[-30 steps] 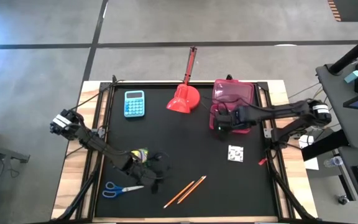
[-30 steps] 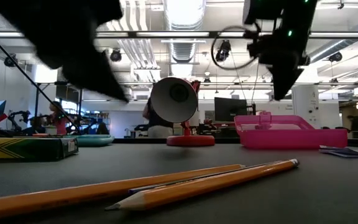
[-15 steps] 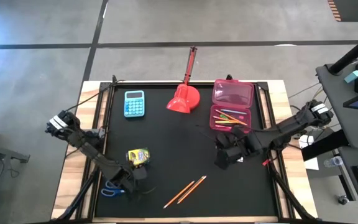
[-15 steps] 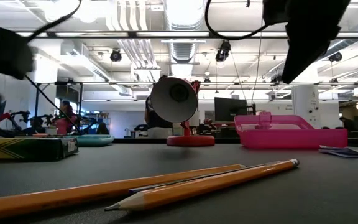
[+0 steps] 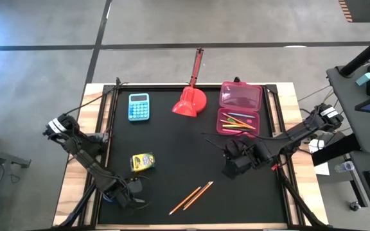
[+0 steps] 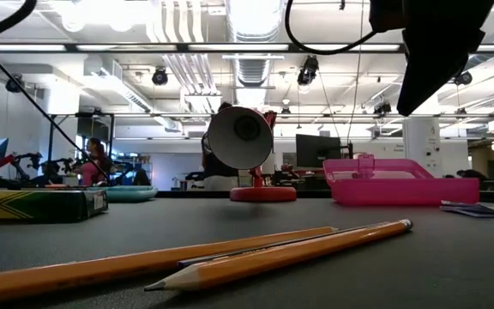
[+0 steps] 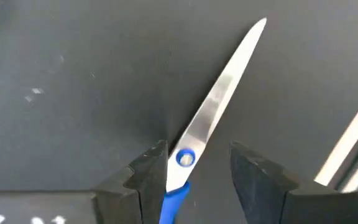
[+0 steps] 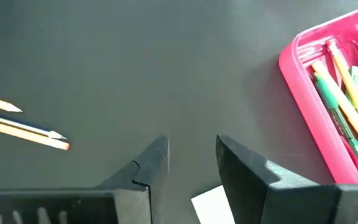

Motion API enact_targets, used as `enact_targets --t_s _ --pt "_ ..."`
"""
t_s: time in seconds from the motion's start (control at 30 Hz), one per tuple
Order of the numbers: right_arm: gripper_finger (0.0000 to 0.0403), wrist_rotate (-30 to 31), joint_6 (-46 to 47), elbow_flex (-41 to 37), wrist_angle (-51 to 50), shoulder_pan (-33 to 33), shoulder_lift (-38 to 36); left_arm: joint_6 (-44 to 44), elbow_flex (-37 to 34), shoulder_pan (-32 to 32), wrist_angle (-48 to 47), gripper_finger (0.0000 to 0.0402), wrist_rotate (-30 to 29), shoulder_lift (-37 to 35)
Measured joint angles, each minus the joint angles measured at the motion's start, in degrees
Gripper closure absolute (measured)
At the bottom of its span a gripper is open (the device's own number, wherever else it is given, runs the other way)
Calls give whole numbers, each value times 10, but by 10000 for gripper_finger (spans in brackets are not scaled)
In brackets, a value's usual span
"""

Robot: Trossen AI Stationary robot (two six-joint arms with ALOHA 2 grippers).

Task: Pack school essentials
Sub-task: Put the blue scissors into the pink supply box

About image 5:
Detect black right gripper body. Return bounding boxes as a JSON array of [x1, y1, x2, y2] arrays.
[[222, 136, 271, 179]]

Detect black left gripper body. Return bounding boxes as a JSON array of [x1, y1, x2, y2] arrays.
[[117, 177, 145, 209]]

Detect yellow green crayon box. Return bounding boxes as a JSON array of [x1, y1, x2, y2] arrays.
[[130, 152, 156, 173]]

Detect pale teal pen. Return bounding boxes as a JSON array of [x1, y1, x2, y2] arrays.
[[227, 112, 256, 119]]

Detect pink plastic pencil case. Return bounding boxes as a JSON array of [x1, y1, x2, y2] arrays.
[[216, 81, 263, 138]]

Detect white paper sheet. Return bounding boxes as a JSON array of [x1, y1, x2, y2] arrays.
[[308, 138, 331, 176]]

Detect blue calculator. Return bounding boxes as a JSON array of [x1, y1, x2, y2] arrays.
[[128, 92, 151, 122]]

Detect black desk support beam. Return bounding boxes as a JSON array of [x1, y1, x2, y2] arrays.
[[311, 133, 362, 167]]

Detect clear water bottle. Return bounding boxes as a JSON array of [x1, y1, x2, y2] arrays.
[[333, 160, 356, 174]]

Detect grey side desk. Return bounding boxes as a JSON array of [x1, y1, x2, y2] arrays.
[[326, 62, 370, 154]]

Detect small teal box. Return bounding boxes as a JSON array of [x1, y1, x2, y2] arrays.
[[355, 72, 370, 87]]

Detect black mat with orange stripes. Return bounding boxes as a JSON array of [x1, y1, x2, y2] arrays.
[[338, 0, 370, 23]]

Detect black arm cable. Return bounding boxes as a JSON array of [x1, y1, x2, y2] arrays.
[[64, 81, 130, 116]]

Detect black round post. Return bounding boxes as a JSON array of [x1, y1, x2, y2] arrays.
[[339, 28, 370, 78]]

